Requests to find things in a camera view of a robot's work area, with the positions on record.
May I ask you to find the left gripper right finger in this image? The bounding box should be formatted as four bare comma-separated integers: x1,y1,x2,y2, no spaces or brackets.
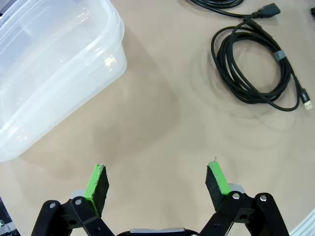
199,161,290,236

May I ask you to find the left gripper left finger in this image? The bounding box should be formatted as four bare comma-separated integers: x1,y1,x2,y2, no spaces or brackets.
31,162,116,236

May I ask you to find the black USB cable grey tie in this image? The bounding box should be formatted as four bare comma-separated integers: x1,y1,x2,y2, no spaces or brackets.
211,16,315,113

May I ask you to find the black cable with block connectors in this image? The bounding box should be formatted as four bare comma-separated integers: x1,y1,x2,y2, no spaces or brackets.
184,0,282,20

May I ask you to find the clear plastic storage container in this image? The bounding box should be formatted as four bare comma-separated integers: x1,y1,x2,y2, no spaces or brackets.
0,0,128,163

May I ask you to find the aluminium frame rail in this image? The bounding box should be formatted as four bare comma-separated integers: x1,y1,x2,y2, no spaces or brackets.
289,210,315,236

